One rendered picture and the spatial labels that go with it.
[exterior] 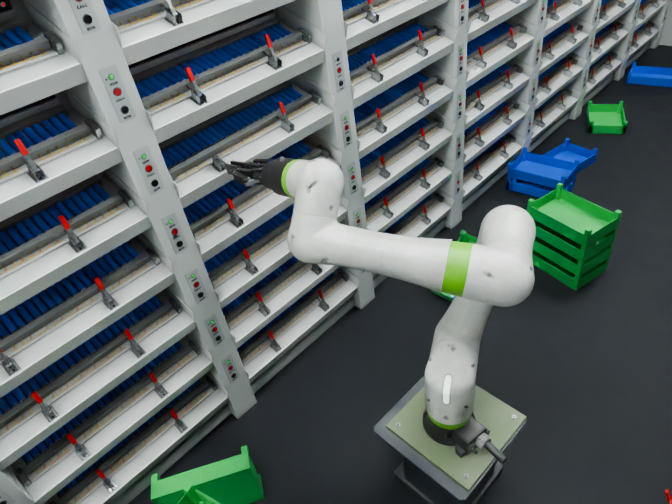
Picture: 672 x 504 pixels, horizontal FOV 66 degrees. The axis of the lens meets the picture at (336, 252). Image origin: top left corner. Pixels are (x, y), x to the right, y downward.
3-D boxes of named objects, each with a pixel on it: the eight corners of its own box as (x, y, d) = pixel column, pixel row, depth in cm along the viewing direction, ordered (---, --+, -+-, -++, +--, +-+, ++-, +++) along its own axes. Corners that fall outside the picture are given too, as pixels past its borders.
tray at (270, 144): (332, 121, 173) (335, 97, 165) (181, 209, 142) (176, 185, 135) (290, 92, 180) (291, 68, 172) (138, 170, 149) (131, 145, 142)
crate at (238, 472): (264, 499, 168) (261, 476, 174) (250, 467, 155) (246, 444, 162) (172, 529, 164) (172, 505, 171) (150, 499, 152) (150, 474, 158)
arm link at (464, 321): (474, 339, 157) (546, 202, 120) (468, 383, 146) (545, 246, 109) (433, 326, 159) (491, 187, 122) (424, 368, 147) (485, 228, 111)
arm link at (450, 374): (476, 387, 149) (479, 344, 137) (470, 435, 138) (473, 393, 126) (431, 379, 153) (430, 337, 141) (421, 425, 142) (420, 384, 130)
